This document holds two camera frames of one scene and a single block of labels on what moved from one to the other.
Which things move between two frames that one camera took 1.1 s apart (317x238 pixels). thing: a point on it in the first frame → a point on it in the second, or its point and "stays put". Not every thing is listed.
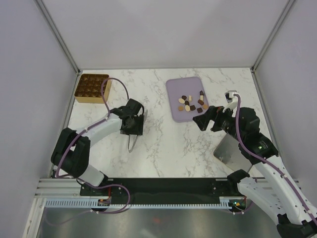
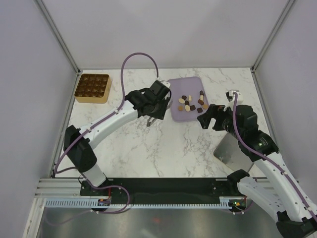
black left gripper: x=138 y=130 → x=160 y=114
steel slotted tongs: x=130 y=149 → x=149 y=123
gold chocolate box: x=89 y=89 stays put
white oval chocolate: x=181 y=100 stays put
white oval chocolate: x=187 y=108 stays put
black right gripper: x=202 y=120 stays put
